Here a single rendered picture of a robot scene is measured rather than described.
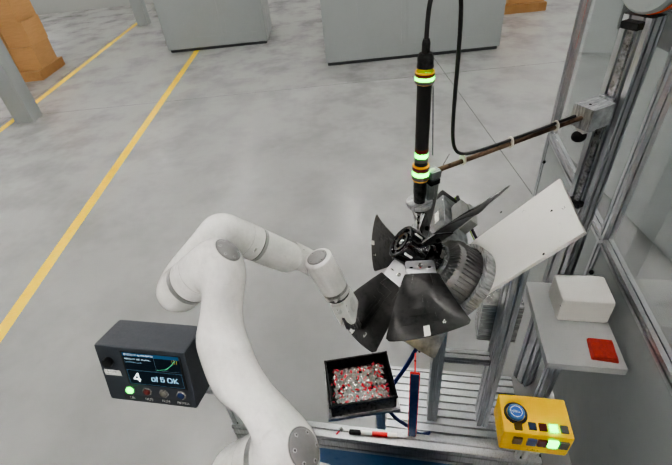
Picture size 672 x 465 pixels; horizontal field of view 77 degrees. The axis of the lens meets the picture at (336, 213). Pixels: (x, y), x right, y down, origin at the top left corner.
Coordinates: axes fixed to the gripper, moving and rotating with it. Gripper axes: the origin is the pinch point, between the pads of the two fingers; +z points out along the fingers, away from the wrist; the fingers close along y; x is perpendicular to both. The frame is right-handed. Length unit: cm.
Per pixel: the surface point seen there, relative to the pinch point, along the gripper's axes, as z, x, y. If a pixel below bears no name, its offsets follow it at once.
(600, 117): -30, -84, 40
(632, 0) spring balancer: -57, -95, 49
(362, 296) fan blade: -3.0, -2.8, 8.7
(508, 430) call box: 5, -42, -33
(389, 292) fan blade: -4.1, -12.7, 7.6
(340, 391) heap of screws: 13.4, 8.2, -15.6
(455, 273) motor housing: -6.2, -34.7, 9.6
